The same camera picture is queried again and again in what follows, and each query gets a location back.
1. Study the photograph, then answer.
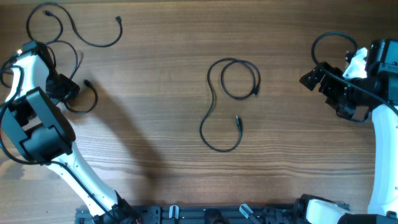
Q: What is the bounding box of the black USB cable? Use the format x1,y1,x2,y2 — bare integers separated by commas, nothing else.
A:
43,39,99,115
198,57,262,153
25,2,124,49

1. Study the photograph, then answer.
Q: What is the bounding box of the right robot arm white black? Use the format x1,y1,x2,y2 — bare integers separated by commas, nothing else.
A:
294,34,397,223

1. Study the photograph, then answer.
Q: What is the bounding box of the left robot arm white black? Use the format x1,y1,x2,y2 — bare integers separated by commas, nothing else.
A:
1,40,141,223

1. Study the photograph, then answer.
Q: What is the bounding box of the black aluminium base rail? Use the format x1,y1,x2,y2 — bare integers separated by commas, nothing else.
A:
74,202,351,224

